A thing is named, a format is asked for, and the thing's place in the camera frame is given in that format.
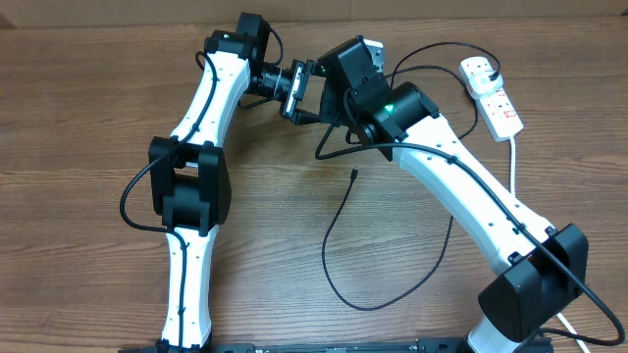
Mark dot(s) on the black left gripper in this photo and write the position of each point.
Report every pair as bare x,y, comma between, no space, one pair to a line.
296,89

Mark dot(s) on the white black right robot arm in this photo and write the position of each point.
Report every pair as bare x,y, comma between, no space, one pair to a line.
539,269

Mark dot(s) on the white power extension strip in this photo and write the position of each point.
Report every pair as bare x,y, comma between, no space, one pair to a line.
496,109

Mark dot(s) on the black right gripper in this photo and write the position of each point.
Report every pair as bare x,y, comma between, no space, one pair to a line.
333,114

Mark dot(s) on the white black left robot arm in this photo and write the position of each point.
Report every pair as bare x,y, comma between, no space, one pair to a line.
190,183

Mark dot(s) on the white charger plug adapter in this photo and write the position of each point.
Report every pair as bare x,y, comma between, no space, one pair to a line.
483,84

